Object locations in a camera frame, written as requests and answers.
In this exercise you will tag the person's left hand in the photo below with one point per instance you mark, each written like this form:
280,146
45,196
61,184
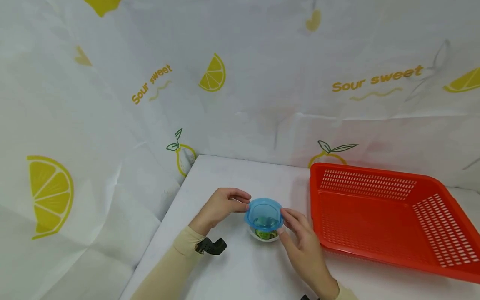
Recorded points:
213,210

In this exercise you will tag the person's right hand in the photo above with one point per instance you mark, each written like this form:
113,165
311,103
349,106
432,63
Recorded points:
309,250

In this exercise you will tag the person's right index finger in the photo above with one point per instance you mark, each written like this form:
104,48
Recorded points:
292,216

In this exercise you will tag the person's left index finger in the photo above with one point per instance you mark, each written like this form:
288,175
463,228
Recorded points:
238,193

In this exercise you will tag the person's right thumb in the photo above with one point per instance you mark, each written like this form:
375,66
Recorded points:
285,241

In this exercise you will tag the person's left thumb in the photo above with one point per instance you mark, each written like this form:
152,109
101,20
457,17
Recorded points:
240,206

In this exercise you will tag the blue translucent plastic lid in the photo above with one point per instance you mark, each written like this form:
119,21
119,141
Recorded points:
263,213

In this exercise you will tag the person's right forearm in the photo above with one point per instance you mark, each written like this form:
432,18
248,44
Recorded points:
343,293

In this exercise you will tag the green food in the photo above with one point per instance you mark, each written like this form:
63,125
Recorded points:
266,234

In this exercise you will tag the small clear bowl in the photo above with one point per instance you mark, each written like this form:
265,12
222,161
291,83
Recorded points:
264,238

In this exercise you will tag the black wrist band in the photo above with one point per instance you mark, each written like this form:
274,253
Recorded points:
212,246
306,297

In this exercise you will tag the red perforated plastic basket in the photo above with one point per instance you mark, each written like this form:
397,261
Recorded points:
375,216

